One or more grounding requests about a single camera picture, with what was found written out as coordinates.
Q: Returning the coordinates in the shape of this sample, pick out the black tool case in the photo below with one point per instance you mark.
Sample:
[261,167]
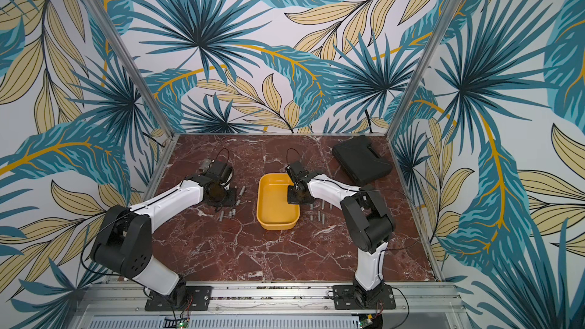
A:
[360,160]

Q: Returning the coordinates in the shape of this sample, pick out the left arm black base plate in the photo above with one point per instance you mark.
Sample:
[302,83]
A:
[192,298]

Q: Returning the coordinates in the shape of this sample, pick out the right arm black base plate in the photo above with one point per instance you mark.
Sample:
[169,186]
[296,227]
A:
[354,297]

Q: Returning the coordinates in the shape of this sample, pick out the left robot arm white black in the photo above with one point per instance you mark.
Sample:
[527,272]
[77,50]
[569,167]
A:
[123,243]

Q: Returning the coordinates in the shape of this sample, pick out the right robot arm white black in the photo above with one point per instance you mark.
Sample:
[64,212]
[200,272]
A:
[367,217]

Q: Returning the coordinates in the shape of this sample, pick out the aluminium frame post right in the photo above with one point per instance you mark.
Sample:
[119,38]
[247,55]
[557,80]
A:
[443,22]

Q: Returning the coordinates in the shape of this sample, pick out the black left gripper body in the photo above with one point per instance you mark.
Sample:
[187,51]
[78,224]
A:
[225,198]

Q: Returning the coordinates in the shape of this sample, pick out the aluminium frame post left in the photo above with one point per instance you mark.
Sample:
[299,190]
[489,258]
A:
[111,34]

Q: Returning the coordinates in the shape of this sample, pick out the aluminium front rail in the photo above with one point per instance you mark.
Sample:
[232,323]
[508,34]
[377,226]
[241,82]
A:
[274,305]

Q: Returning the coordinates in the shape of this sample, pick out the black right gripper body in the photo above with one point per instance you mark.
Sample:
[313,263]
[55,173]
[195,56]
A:
[298,194]

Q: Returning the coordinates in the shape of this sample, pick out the steel valve with red handwheel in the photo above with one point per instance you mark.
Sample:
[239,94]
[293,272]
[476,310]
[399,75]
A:
[205,165]

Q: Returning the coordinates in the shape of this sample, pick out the yellow plastic storage tray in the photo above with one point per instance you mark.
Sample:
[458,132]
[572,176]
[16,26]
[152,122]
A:
[273,210]

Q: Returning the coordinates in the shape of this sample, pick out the aluminium frame post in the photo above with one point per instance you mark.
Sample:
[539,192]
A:
[443,22]
[111,34]

